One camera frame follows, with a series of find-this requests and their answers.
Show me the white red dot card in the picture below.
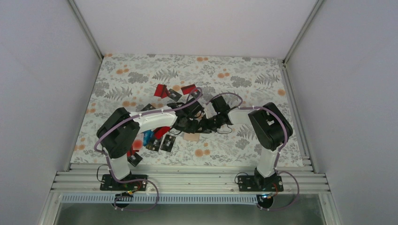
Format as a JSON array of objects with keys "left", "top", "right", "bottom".
[{"left": 131, "top": 133, "right": 144, "bottom": 152}]

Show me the floral table mat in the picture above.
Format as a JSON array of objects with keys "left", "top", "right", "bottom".
[{"left": 71, "top": 54, "right": 292, "bottom": 167}]

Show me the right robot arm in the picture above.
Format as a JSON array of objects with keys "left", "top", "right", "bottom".
[{"left": 196, "top": 96, "right": 293, "bottom": 191}]

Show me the beige card holder wallet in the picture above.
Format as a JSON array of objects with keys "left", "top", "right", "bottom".
[{"left": 183, "top": 133, "right": 200, "bottom": 142}]

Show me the aluminium rail frame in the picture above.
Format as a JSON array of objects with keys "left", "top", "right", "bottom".
[{"left": 51, "top": 164, "right": 330, "bottom": 194}]

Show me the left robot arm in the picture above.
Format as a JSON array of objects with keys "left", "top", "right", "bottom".
[{"left": 94, "top": 99, "right": 201, "bottom": 190}]

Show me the black card centre right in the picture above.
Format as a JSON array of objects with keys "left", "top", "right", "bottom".
[{"left": 161, "top": 135, "right": 176, "bottom": 152}]

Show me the black card top left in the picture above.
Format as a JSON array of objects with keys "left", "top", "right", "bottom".
[{"left": 168, "top": 89, "right": 182, "bottom": 102}]

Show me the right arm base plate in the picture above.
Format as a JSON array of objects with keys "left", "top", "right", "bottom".
[{"left": 237, "top": 175, "right": 284, "bottom": 192}]

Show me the black card bottom left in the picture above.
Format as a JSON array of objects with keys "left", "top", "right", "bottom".
[{"left": 127, "top": 153, "right": 143, "bottom": 167}]

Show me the grey cable duct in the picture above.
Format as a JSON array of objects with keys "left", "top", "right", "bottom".
[{"left": 61, "top": 193, "right": 257, "bottom": 205}]

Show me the red card top left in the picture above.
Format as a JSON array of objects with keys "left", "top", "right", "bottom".
[{"left": 154, "top": 84, "right": 169, "bottom": 99}]

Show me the red card top middle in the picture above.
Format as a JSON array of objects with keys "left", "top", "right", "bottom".
[{"left": 181, "top": 84, "right": 197, "bottom": 95}]

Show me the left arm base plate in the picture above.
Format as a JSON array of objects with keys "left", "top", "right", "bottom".
[{"left": 99, "top": 174, "right": 148, "bottom": 191}]

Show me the blue card pile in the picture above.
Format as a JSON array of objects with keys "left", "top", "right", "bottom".
[{"left": 143, "top": 130, "right": 153, "bottom": 146}]

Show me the black card centre left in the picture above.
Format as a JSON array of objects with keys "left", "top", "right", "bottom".
[{"left": 146, "top": 136, "right": 163, "bottom": 152}]

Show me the black card upper pile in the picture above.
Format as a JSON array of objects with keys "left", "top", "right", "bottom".
[{"left": 140, "top": 104, "right": 156, "bottom": 112}]

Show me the red card centre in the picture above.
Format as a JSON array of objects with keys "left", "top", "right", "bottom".
[{"left": 153, "top": 127, "right": 171, "bottom": 139}]

